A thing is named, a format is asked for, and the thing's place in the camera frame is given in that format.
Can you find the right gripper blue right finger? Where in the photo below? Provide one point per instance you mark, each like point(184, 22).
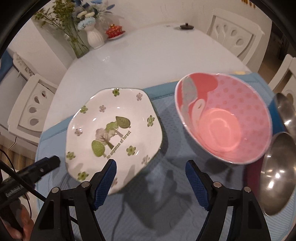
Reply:
point(198, 183)

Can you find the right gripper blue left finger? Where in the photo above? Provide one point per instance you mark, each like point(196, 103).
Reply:
point(103, 182)

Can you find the white forest pattern plate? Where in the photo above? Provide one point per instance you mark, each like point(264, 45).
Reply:
point(116, 123)

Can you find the pink plastic bowl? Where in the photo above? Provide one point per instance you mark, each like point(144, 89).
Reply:
point(225, 114)

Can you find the stainless steel bowl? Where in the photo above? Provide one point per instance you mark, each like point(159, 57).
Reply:
point(277, 176)
point(286, 111)

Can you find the operator's left hand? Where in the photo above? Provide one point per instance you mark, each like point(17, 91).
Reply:
point(16, 223)

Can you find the blue waffle table mat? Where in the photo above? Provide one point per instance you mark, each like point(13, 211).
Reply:
point(159, 203)

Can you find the white chair far left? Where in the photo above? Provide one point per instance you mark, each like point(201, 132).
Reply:
point(28, 115)

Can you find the white chair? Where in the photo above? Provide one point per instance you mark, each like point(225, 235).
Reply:
point(284, 79)
point(236, 33)
point(28, 115)

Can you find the white refrigerator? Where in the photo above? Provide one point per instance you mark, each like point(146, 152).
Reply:
point(12, 83)

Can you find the white ribbed vase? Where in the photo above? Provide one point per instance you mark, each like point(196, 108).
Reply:
point(94, 37)

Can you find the white chair near right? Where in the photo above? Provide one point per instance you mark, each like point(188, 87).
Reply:
point(284, 79)

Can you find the white chair far right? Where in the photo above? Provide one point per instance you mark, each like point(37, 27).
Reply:
point(236, 33)

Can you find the red lidded sugar bowl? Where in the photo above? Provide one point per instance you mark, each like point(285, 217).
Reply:
point(114, 31)

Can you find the black round knob lid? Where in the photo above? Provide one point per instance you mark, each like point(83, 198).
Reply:
point(186, 26)

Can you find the blue and white flowers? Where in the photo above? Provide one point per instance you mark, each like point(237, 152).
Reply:
point(87, 12)

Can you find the glass vase with green stems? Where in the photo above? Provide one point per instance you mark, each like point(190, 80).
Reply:
point(60, 17)

